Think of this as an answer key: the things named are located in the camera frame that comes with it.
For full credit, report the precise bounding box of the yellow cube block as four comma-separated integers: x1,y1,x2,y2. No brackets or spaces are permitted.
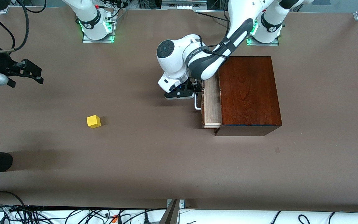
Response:
86,115,102,129

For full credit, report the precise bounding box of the dark brown wooden cabinet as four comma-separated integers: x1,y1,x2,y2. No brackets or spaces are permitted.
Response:
215,56,283,137

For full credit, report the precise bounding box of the white power strip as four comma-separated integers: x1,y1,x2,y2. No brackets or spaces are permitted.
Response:
161,0,208,10

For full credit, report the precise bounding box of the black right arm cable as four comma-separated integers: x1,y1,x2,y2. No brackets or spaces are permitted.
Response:
0,0,30,53

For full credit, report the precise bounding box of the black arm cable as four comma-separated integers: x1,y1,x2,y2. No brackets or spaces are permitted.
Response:
0,0,30,53
202,9,231,59

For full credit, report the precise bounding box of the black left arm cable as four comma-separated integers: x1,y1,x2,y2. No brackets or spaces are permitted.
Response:
202,9,231,59

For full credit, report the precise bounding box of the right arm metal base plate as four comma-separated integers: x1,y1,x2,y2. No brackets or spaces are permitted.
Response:
82,14,115,44

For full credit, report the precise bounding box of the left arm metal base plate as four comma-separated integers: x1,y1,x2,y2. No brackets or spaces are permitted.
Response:
246,17,280,47

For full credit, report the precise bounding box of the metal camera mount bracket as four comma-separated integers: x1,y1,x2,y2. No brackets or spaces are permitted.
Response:
159,198,186,224

